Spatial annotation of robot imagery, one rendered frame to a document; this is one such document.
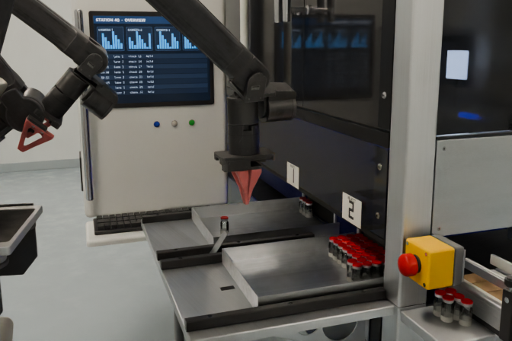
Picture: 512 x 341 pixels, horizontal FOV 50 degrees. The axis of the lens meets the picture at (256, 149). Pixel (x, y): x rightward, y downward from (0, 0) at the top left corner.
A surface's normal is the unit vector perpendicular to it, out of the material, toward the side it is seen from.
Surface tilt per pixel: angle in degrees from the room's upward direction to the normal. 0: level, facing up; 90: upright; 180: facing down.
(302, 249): 90
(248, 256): 90
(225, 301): 0
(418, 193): 90
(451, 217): 90
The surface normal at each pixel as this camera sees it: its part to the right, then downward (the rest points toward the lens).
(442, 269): 0.32, 0.18
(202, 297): 0.00, -0.98
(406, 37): -0.95, 0.07
